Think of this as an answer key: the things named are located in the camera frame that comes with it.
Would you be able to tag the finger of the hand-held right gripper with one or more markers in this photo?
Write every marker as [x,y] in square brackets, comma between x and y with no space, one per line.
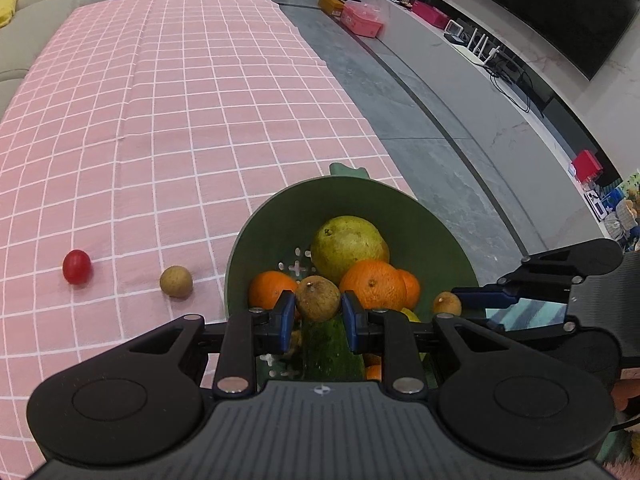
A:
[565,265]
[500,301]

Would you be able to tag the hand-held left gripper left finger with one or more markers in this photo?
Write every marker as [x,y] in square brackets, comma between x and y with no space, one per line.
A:
[285,321]

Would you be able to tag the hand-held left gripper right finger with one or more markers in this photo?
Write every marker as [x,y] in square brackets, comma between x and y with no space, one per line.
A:
[351,325]

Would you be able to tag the green cucumber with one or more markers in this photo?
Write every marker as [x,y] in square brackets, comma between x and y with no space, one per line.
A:
[330,355]

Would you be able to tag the brown longan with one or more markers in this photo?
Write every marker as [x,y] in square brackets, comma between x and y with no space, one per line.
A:
[176,281]
[317,300]
[446,304]

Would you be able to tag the yellow lemon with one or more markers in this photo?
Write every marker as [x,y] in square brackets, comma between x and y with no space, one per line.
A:
[411,315]

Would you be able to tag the green guava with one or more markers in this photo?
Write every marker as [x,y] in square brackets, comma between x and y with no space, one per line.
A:
[350,247]

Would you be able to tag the green colander bowl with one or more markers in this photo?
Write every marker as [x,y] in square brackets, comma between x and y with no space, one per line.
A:
[415,220]

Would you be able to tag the person's right forearm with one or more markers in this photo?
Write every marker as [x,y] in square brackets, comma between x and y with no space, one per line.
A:
[627,395]

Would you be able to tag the colourful picture box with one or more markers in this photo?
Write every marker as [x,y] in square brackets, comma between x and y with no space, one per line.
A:
[620,210]

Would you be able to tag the red box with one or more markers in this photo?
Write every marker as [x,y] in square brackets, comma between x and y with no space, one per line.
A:
[587,165]

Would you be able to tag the white low cabinet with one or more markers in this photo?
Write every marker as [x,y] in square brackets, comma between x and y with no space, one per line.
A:
[450,85]

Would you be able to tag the red cherry tomato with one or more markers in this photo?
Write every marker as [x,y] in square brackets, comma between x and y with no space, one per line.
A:
[76,266]

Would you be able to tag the pink checked tablecloth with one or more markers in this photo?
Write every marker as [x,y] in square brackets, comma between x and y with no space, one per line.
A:
[175,110]

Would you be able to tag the white router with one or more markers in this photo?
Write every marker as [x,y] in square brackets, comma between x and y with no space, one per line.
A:
[480,42]

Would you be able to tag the black television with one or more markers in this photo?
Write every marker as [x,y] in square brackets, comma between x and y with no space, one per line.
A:
[550,10]

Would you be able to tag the small white clock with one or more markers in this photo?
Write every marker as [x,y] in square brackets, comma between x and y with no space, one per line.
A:
[455,27]

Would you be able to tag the magenta box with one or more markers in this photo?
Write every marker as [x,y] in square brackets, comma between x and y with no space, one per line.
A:
[430,12]

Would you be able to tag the pink plastic box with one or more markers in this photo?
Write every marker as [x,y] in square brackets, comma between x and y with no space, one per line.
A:
[362,17]

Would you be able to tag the orange box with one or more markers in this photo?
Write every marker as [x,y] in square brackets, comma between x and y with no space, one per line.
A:
[331,3]

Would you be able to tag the beige sofa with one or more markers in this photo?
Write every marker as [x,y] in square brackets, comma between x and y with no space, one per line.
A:
[50,20]

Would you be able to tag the yellow pillow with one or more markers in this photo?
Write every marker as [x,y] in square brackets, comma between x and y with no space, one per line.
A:
[5,7]

